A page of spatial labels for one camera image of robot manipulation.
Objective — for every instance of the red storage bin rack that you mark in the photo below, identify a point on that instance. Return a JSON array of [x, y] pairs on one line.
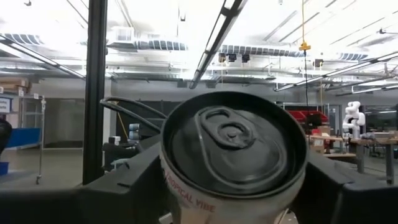
[[308, 116]]

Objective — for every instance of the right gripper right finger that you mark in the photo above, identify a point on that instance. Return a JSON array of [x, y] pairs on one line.
[[348, 202]]

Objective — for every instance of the white slim can black lid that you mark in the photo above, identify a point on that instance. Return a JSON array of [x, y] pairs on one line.
[[233, 155]]

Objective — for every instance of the wooden workbench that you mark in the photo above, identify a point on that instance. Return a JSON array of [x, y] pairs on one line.
[[373, 141]]

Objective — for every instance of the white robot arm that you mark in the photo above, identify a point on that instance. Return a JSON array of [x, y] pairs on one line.
[[354, 119]]

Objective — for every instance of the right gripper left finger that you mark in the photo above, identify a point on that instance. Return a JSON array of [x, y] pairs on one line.
[[93, 202]]

